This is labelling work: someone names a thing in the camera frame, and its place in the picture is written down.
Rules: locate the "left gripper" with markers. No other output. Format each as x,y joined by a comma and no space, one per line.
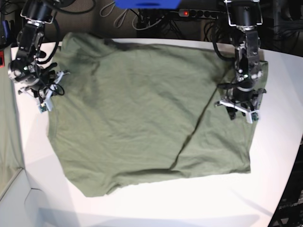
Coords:
236,98

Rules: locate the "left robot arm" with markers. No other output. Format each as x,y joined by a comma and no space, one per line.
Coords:
244,16

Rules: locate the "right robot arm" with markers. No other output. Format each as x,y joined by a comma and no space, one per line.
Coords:
29,40

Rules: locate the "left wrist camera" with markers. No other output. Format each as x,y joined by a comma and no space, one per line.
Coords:
252,116

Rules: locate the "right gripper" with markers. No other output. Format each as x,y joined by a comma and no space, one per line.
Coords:
43,83

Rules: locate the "grey cloth at left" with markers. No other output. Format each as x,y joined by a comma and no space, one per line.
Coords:
11,157

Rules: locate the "green t-shirt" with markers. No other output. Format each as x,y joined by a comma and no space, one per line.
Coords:
136,114

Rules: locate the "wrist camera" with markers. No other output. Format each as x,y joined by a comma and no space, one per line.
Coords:
252,116
45,106

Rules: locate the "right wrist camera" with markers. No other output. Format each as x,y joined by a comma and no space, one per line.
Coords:
45,106

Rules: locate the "blue box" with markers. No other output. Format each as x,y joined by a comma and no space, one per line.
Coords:
147,4

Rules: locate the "blue handled tool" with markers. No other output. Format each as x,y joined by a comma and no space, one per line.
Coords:
6,28

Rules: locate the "black power strip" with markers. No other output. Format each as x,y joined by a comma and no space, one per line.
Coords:
199,14

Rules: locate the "red clamp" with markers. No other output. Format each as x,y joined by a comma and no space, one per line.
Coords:
2,59

